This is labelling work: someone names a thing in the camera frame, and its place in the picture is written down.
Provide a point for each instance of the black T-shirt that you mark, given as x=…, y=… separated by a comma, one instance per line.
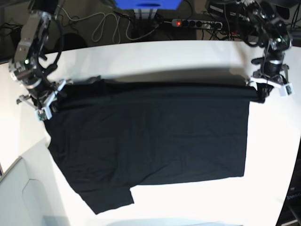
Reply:
x=109, y=137

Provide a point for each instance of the black power strip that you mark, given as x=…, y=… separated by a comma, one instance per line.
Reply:
x=196, y=24

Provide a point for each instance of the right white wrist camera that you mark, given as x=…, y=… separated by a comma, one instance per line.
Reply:
x=43, y=114

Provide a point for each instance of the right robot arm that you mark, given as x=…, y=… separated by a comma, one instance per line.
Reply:
x=25, y=68

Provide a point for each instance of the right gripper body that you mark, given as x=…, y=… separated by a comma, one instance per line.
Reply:
x=40, y=96

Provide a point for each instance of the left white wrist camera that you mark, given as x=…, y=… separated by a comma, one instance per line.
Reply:
x=286, y=90

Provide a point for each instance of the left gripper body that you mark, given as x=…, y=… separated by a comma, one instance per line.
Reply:
x=271, y=75

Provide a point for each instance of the blue box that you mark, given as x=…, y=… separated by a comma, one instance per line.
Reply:
x=148, y=4

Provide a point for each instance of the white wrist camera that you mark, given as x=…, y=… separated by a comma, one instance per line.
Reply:
x=43, y=114
x=286, y=90

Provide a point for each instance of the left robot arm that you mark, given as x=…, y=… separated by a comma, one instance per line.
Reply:
x=275, y=39

